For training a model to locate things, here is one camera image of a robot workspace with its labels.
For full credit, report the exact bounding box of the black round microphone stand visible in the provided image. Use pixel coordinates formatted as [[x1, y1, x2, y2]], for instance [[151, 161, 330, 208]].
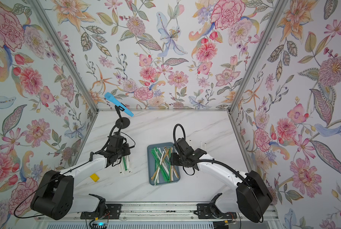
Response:
[[115, 106, 130, 129]]

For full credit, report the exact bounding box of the brown paper straw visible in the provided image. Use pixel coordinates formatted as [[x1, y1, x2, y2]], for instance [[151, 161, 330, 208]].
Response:
[[151, 148, 171, 181]]

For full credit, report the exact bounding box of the blue microphone on stand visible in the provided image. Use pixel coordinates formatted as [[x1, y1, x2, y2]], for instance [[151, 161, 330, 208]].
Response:
[[104, 93, 134, 117]]

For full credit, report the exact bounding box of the yellow block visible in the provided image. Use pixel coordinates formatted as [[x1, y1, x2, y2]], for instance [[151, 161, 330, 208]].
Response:
[[90, 173, 100, 182]]

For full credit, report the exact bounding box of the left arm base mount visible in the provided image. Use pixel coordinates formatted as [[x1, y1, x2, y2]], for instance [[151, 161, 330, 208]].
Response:
[[80, 203, 122, 219]]

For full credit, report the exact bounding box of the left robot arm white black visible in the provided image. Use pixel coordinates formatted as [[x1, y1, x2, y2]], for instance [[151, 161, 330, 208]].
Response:
[[30, 134, 133, 220]]

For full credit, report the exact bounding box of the blue-grey storage tray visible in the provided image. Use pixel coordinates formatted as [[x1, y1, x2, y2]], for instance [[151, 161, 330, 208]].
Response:
[[147, 142, 181, 186]]

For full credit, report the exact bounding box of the green straw group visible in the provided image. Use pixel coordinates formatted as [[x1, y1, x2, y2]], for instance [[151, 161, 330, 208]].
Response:
[[151, 148, 171, 183], [122, 156, 128, 171]]

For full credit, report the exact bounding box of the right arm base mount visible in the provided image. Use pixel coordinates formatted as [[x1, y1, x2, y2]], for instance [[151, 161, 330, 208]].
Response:
[[193, 203, 238, 219]]

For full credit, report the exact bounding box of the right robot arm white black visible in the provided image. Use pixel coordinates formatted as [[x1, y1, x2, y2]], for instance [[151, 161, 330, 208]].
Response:
[[170, 138, 273, 223]]

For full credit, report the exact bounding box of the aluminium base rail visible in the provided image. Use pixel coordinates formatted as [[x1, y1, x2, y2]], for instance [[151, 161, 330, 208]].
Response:
[[34, 202, 278, 222]]

